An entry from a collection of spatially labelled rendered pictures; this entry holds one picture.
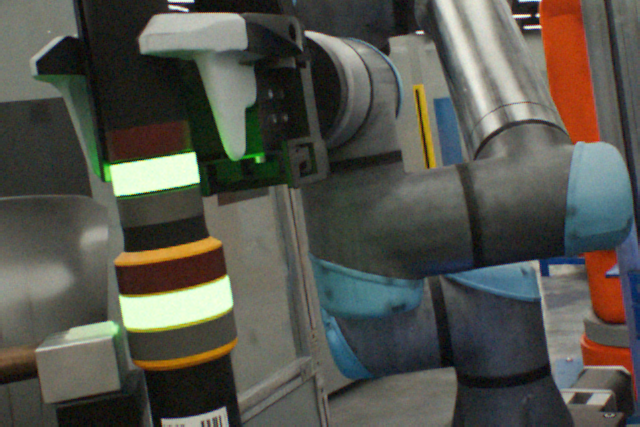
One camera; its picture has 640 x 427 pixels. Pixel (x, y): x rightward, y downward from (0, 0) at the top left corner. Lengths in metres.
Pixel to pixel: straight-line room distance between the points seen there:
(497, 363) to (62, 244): 0.69
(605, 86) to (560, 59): 3.19
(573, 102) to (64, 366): 4.11
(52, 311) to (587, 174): 0.35
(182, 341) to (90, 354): 0.04
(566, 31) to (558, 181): 3.77
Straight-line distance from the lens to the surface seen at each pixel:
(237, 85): 0.38
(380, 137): 0.59
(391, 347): 1.07
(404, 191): 0.60
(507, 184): 0.60
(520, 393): 1.10
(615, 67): 1.19
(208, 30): 0.35
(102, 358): 0.36
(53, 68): 0.35
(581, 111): 4.40
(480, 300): 1.06
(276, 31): 0.38
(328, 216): 0.59
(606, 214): 0.61
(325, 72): 0.51
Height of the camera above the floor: 1.45
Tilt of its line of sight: 3 degrees down
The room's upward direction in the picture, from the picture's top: 9 degrees counter-clockwise
